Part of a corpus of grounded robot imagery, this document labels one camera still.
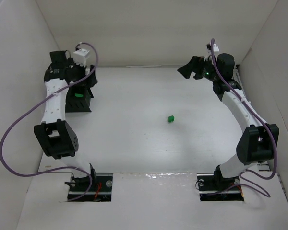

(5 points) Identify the aluminium rail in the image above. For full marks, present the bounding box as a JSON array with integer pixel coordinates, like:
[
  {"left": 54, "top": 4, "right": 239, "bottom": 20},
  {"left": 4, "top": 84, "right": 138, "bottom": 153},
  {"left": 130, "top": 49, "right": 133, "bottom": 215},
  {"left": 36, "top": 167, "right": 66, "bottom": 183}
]
[{"left": 222, "top": 70, "right": 274, "bottom": 169}]

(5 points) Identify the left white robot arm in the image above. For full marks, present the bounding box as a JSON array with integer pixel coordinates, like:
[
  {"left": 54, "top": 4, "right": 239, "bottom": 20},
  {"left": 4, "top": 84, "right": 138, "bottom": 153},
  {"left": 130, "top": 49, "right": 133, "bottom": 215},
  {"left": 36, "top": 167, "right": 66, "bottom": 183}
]
[{"left": 34, "top": 48, "right": 97, "bottom": 191}]

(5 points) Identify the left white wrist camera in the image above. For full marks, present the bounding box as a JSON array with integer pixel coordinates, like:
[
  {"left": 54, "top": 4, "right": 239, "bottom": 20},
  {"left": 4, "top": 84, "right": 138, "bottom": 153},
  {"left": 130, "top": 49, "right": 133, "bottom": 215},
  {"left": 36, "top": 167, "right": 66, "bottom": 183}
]
[{"left": 73, "top": 48, "right": 90, "bottom": 67}]

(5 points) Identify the black slotted container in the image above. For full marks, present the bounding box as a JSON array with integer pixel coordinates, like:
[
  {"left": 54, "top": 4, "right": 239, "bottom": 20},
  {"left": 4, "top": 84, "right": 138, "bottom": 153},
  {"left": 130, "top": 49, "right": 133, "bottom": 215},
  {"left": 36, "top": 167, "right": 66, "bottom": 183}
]
[{"left": 65, "top": 86, "right": 94, "bottom": 113}]

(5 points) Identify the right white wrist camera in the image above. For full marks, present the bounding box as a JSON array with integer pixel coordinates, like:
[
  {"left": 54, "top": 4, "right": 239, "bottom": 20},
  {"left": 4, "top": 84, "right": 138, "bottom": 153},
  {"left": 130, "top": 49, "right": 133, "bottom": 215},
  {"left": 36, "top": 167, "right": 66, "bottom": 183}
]
[{"left": 205, "top": 43, "right": 220, "bottom": 59}]

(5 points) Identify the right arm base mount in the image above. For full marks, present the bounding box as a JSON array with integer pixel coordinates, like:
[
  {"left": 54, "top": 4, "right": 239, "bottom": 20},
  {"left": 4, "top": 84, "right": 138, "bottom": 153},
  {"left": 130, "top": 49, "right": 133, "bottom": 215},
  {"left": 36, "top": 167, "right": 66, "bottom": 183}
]
[{"left": 195, "top": 173, "right": 244, "bottom": 201}]

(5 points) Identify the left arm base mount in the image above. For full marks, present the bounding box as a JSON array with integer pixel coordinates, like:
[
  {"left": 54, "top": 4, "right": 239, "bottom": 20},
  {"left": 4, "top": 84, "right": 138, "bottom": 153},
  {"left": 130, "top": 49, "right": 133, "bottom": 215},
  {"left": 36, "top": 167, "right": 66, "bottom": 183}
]
[{"left": 65, "top": 173, "right": 113, "bottom": 202}]

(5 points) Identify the green two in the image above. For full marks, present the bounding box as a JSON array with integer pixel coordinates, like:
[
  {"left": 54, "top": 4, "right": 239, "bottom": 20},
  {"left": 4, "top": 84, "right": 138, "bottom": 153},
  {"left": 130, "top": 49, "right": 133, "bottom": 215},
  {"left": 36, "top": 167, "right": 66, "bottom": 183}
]
[{"left": 167, "top": 115, "right": 175, "bottom": 123}]

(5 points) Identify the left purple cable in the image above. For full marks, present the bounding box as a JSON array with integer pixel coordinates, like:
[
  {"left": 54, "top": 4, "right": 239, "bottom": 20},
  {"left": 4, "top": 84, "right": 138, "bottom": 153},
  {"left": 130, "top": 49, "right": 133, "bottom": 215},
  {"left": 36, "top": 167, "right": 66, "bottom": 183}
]
[{"left": 0, "top": 42, "right": 99, "bottom": 201}]

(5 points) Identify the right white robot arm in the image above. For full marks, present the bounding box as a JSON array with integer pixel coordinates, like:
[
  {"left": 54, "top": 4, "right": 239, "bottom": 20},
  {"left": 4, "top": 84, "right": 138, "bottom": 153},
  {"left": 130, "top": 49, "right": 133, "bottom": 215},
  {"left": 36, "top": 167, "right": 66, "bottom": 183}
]
[{"left": 177, "top": 53, "right": 279, "bottom": 190}]

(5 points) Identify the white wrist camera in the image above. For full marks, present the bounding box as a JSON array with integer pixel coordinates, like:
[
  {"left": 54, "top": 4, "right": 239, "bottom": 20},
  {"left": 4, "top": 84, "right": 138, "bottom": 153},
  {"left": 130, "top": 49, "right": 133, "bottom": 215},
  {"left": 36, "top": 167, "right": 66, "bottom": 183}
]
[
  {"left": 73, "top": 48, "right": 90, "bottom": 67},
  {"left": 205, "top": 43, "right": 220, "bottom": 59}
]

